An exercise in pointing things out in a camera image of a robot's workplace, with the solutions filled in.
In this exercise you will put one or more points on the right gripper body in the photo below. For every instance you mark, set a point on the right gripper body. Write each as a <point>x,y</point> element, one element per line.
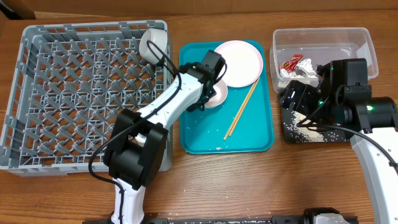
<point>292,97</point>

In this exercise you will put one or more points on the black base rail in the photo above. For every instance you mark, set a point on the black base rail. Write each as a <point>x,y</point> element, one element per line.
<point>274,220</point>

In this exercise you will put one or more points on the grey dishwasher rack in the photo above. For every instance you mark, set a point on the grey dishwasher rack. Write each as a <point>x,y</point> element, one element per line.
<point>70,82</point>

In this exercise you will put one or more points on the left wooden chopstick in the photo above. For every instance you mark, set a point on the left wooden chopstick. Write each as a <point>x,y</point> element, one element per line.
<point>239,113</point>

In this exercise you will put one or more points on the teal plastic tray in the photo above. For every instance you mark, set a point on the teal plastic tray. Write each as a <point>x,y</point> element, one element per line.
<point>242,123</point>

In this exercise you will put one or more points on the clear plastic bin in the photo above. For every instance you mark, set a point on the clear plastic bin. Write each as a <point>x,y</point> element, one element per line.
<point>321,46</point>

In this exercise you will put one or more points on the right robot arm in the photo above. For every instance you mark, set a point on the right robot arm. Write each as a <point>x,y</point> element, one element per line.
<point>343,101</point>

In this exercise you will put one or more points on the crumpled white paper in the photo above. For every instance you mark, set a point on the crumpled white paper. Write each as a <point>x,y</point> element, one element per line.
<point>303,69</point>

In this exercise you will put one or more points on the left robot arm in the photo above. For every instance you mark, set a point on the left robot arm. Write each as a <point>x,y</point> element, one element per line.
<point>133,167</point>

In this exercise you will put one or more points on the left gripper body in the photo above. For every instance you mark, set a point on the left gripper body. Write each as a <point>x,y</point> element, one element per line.
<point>198,105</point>

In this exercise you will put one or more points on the grey bowl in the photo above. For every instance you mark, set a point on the grey bowl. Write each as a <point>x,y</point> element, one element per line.
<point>153,45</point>

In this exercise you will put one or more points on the red snack wrapper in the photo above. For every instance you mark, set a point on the red snack wrapper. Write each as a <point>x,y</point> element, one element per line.
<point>290,65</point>

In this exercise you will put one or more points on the large white plate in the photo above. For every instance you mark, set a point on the large white plate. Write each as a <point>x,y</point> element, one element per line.
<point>244,63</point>

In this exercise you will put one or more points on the spilled rice pile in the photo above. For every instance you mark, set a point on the spilled rice pile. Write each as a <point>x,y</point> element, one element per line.
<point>303,129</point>

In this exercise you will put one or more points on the black tray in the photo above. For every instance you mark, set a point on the black tray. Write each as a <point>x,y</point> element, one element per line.
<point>311,137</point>

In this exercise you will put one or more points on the white paper cup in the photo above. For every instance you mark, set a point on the white paper cup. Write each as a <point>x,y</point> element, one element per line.
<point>140,139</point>

